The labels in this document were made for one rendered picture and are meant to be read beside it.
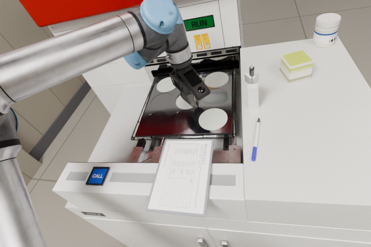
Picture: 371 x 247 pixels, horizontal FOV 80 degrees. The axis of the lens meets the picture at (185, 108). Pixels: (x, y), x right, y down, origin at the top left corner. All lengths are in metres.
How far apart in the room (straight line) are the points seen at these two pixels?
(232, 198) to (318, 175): 0.20
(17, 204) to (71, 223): 1.46
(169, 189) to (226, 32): 0.63
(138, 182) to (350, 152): 0.53
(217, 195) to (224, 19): 0.63
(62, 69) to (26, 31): 2.26
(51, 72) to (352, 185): 0.61
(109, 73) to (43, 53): 0.80
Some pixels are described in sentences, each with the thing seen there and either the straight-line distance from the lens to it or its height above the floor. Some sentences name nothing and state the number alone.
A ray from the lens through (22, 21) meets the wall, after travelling 2.68.
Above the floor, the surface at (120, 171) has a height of 0.96.
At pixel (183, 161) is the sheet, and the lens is 0.62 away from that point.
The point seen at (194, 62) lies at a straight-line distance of 1.01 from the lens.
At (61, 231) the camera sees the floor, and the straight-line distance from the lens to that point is 2.02.
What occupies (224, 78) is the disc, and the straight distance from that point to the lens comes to 0.93.
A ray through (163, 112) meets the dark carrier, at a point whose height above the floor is 0.90.
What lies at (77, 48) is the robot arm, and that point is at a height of 1.33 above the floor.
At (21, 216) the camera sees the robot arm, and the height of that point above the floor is 1.13.
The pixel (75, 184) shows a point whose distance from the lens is 0.76.
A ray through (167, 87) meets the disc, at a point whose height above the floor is 0.90.
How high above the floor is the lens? 1.48
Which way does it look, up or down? 43 degrees down
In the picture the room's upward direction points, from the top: 20 degrees counter-clockwise
